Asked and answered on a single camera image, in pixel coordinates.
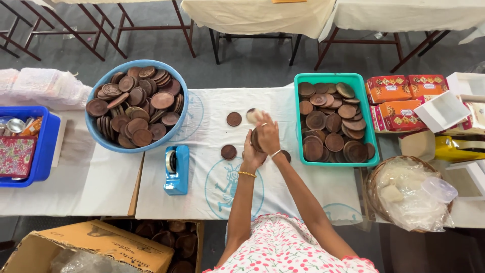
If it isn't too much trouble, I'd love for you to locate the person's right hand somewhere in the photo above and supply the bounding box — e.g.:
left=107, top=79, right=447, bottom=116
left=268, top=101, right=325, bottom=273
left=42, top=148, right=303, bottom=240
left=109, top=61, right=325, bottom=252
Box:
left=255, top=111, right=282, bottom=156

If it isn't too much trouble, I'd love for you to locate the person's left hand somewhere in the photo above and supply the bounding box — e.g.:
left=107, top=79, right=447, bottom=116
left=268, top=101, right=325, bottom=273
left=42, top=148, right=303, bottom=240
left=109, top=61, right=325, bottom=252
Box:
left=242, top=129, right=268, bottom=172

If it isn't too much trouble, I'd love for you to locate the cream polishing cloth pad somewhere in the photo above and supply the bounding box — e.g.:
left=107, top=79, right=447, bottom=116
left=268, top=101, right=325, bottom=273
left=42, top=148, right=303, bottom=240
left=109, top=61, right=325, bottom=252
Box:
left=246, top=108, right=264, bottom=124

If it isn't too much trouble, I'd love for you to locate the teal rectangular plastic tray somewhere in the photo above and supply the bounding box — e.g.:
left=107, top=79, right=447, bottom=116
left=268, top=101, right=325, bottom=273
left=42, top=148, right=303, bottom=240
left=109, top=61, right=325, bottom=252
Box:
left=294, top=72, right=380, bottom=167

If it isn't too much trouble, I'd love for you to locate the white cloth with blue print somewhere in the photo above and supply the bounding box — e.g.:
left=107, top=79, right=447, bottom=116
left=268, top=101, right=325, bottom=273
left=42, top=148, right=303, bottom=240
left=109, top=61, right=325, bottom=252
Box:
left=135, top=86, right=363, bottom=226

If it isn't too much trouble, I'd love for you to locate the pile of brown plates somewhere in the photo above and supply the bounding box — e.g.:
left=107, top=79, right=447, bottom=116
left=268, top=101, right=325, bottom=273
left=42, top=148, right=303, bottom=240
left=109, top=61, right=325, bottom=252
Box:
left=298, top=82, right=376, bottom=164

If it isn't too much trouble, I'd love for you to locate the blue tape dispenser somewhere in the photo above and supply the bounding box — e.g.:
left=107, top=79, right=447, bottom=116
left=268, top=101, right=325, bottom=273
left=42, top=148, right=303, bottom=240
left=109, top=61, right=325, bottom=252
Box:
left=163, top=145, right=190, bottom=196

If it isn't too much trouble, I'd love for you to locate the table with cream cloth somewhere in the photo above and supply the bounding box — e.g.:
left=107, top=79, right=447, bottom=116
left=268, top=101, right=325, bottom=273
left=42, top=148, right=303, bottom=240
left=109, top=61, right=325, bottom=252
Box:
left=180, top=0, right=337, bottom=67

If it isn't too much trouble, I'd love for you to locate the pink sweet box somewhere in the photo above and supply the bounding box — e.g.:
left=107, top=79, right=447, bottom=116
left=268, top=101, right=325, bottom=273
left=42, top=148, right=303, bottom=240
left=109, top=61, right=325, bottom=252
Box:
left=369, top=105, right=384, bottom=132

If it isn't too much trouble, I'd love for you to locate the white floral dress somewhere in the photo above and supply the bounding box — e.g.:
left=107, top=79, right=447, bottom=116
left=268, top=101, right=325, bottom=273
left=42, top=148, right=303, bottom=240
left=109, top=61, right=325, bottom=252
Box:
left=202, top=213, right=380, bottom=273

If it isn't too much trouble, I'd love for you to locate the heap of brown discs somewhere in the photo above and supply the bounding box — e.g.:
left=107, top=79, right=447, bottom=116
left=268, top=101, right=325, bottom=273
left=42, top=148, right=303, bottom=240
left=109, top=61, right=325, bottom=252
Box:
left=86, top=65, right=185, bottom=149

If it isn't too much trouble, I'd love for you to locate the carton of brown bowls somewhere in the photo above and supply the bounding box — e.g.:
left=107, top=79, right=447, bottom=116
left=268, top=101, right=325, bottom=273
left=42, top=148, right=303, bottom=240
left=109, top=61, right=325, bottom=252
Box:
left=102, top=218, right=204, bottom=273

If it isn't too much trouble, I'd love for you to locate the orange sweet box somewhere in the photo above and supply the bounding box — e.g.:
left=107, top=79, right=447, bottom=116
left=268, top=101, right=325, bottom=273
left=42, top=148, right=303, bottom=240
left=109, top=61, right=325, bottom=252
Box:
left=378, top=99, right=428, bottom=132
left=365, top=75, right=413, bottom=105
left=407, top=74, right=449, bottom=98

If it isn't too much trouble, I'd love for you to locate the wicker basket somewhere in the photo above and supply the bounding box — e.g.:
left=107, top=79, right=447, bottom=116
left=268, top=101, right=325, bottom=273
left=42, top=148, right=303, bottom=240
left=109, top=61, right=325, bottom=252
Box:
left=366, top=155, right=454, bottom=233

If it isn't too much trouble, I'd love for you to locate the blue round plastic basin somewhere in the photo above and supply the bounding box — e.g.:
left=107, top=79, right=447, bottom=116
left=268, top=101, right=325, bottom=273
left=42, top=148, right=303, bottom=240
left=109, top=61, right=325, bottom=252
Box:
left=84, top=59, right=189, bottom=154

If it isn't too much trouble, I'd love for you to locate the brown paper piece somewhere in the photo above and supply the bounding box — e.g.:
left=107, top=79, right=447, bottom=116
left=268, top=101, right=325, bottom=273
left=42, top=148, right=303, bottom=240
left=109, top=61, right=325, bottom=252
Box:
left=398, top=130, right=437, bottom=162

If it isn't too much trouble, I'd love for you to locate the clear plastic bag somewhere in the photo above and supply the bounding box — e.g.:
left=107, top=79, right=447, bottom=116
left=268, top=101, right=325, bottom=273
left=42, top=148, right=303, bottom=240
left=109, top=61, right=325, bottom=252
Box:
left=373, top=156, right=455, bottom=232

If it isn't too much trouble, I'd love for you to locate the white open cardboard box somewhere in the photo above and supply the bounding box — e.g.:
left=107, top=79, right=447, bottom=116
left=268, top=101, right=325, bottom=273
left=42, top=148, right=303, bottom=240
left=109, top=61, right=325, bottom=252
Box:
left=446, top=72, right=485, bottom=97
left=444, top=159, right=485, bottom=201
left=413, top=90, right=471, bottom=133

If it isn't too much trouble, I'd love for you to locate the table with white cloth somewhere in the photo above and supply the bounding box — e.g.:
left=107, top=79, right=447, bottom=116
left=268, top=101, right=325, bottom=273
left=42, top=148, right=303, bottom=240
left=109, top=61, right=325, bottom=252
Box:
left=314, top=0, right=485, bottom=74

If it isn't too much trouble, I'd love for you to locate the plain white table cloth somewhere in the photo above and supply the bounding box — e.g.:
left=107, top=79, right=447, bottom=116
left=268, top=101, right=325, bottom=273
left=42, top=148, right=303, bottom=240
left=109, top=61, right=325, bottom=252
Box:
left=0, top=110, right=144, bottom=217

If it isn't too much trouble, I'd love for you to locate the brown metal folding table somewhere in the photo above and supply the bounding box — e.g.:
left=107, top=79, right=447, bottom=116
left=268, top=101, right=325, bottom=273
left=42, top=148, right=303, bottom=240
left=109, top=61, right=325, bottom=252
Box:
left=0, top=0, right=197, bottom=62

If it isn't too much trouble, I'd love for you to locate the clear plastic container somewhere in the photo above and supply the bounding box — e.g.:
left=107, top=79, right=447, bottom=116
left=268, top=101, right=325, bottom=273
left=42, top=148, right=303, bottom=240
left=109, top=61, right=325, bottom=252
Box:
left=421, top=176, right=458, bottom=204

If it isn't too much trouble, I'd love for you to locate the brown cardboard carton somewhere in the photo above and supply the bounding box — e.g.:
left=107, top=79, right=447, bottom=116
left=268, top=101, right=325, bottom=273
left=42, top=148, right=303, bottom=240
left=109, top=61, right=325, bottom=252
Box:
left=0, top=220, right=175, bottom=273

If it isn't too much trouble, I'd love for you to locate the yellow tape dispenser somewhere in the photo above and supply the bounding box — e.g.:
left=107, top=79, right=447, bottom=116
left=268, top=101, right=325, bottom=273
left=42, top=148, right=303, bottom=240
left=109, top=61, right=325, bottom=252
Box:
left=434, top=136, right=485, bottom=163

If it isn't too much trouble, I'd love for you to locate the blue plastic crate with items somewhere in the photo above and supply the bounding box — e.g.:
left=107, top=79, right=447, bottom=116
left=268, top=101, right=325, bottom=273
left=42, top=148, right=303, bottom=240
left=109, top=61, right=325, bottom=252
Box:
left=0, top=105, right=61, bottom=188

